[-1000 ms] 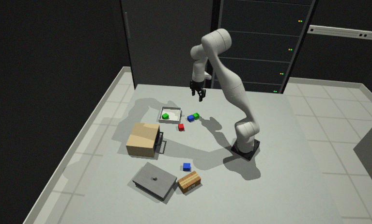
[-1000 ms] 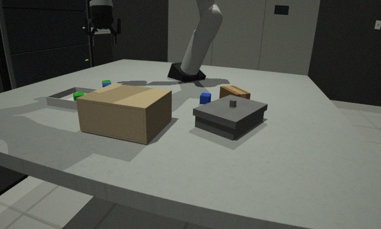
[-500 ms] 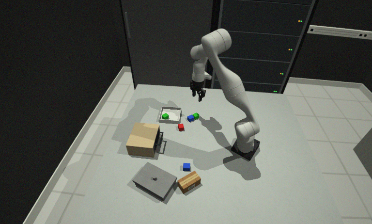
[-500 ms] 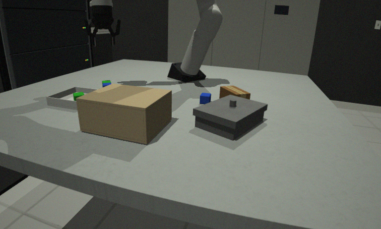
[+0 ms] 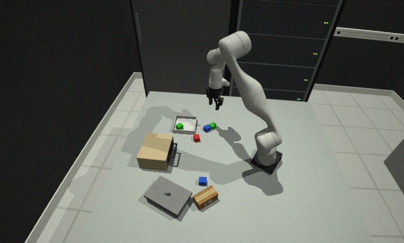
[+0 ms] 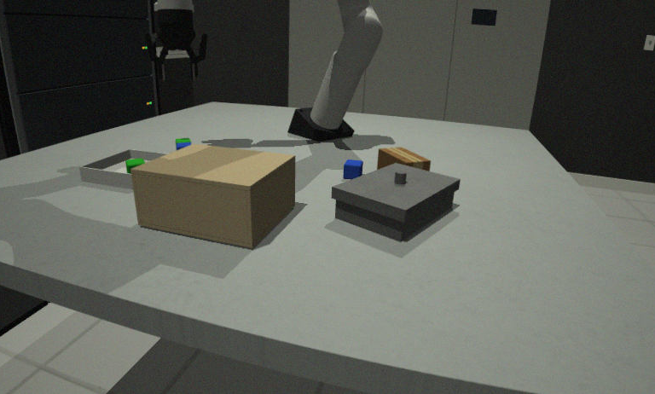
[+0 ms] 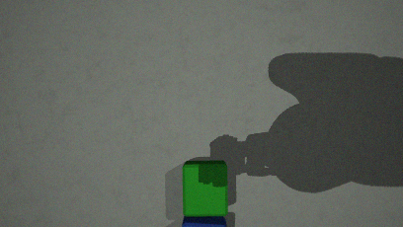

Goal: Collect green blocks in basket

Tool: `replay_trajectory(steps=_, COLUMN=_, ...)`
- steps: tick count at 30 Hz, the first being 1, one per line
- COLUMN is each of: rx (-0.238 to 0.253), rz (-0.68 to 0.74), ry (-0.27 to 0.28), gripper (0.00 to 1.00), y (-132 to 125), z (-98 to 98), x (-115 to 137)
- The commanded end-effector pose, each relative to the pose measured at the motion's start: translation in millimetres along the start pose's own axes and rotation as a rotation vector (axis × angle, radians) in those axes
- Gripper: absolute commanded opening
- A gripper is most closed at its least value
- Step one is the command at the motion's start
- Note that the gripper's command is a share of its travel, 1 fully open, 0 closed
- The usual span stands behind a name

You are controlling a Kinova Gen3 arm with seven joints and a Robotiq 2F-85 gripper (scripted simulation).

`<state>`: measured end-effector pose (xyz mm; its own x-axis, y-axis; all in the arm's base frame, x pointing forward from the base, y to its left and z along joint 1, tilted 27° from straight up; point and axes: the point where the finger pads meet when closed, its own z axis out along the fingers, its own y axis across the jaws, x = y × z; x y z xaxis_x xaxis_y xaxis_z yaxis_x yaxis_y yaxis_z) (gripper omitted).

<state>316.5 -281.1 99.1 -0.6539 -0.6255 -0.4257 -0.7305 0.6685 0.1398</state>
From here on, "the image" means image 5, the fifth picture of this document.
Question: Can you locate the brown cardboard box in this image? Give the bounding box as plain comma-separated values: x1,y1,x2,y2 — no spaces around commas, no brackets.
193,185,218,210

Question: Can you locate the green block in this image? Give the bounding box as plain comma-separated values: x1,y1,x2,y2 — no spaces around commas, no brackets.
176,123,184,130
209,122,217,130

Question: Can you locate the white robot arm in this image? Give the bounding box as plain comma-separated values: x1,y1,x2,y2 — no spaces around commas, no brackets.
207,31,282,166

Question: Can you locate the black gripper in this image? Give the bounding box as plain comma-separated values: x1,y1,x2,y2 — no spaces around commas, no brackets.
206,87,224,110

